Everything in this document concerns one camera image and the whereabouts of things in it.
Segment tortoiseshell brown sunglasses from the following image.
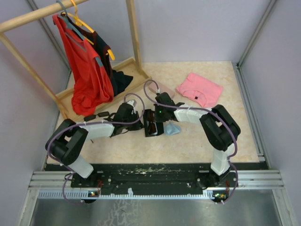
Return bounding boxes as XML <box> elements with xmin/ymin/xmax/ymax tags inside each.
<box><xmin>147</xmin><ymin>110</ymin><xmax>158</xmax><ymax>137</ymax></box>

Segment black glasses case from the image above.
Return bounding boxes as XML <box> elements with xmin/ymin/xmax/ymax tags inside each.
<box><xmin>143</xmin><ymin>109</ymin><xmax>164</xmax><ymax>137</ymax></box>

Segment pink glasses case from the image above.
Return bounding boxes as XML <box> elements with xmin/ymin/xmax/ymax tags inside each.
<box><xmin>149</xmin><ymin>81</ymin><xmax>175</xmax><ymax>99</ymax></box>

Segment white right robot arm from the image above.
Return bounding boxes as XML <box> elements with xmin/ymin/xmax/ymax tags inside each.
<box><xmin>154</xmin><ymin>92</ymin><xmax>241</xmax><ymax>186</ymax></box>

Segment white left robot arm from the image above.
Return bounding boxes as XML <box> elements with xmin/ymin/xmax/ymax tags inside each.
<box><xmin>45</xmin><ymin>100</ymin><xmax>142</xmax><ymax>187</ymax></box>

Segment dark navy garment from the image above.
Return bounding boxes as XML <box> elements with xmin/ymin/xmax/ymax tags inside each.
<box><xmin>77</xmin><ymin>25</ymin><xmax>134</xmax><ymax>97</ymax></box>

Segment red tank top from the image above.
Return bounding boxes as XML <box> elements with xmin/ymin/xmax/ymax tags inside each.
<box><xmin>52</xmin><ymin>14</ymin><xmax>114</xmax><ymax>116</ymax></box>

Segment pink folded t-shirt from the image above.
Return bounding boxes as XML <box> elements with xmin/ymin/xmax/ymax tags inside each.
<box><xmin>176</xmin><ymin>73</ymin><xmax>223</xmax><ymax>108</ymax></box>

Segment wooden clothes rack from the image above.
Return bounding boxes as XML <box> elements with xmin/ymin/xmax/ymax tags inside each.
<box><xmin>0</xmin><ymin>0</ymin><xmax>151</xmax><ymax>122</ymax></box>

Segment yellow clothes hanger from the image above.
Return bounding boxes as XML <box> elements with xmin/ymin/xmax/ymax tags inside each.
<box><xmin>65</xmin><ymin>0</ymin><xmax>115</xmax><ymax>61</ymax></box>

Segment grey clothes hanger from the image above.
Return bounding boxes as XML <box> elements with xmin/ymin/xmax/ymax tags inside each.
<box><xmin>56</xmin><ymin>0</ymin><xmax>103</xmax><ymax>67</ymax></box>

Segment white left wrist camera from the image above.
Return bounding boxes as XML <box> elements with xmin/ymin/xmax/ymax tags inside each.
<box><xmin>126</xmin><ymin>99</ymin><xmax>137</xmax><ymax>109</ymax></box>

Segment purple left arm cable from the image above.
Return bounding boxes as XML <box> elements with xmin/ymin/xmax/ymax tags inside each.
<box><xmin>47</xmin><ymin>93</ymin><xmax>145</xmax><ymax>206</ymax></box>

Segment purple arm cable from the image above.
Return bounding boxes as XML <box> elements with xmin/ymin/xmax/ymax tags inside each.
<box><xmin>143</xmin><ymin>80</ymin><xmax>239</xmax><ymax>204</ymax></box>
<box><xmin>47</xmin><ymin>93</ymin><xmax>145</xmax><ymax>206</ymax></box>

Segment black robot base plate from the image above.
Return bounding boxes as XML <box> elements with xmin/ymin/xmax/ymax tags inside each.
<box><xmin>45</xmin><ymin>163</ymin><xmax>238</xmax><ymax>203</ymax></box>

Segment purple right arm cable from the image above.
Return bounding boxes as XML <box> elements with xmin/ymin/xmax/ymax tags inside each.
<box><xmin>143</xmin><ymin>80</ymin><xmax>239</xmax><ymax>204</ymax></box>

